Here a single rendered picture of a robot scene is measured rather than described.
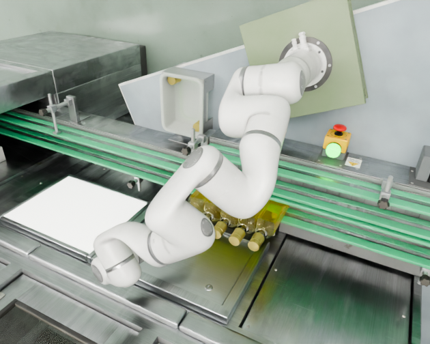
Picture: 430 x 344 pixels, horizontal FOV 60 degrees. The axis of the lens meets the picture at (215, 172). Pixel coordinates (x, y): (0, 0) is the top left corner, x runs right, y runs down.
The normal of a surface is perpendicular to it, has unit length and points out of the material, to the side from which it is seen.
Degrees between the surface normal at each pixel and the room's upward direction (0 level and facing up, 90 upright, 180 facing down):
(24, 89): 90
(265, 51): 4
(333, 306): 90
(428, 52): 0
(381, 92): 0
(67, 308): 90
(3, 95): 90
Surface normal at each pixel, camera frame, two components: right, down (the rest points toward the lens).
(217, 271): 0.03, -0.86
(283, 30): -0.41, 0.41
